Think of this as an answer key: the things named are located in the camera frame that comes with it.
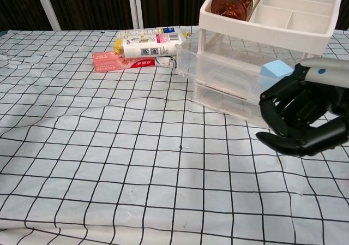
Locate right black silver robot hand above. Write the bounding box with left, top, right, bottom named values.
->
left=256, top=58, right=349, bottom=157

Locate light blue foam block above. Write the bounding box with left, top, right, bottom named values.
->
left=258, top=59, right=294, bottom=89

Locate white silver packet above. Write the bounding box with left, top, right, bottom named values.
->
left=154, top=56, right=178, bottom=68

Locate black slatted partition panel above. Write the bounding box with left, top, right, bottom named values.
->
left=0, top=0, right=54, bottom=32
left=43, top=0, right=136, bottom=31
left=139, top=0, right=224, bottom=29

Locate white pack with pink label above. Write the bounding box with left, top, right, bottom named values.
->
left=114, top=33, right=188, bottom=58

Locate white pack with blue label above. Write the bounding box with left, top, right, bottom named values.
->
left=117, top=26, right=191, bottom=43

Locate pink snack packet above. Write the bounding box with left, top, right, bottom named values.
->
left=92, top=50, right=156, bottom=73

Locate checked white tablecloth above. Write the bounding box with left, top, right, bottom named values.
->
left=0, top=25, right=349, bottom=245

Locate white divided plastic tray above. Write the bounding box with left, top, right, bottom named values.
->
left=197, top=0, right=345, bottom=65

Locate white partition post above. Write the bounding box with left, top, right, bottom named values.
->
left=32, top=0, right=62, bottom=31
left=127, top=0, right=145, bottom=29

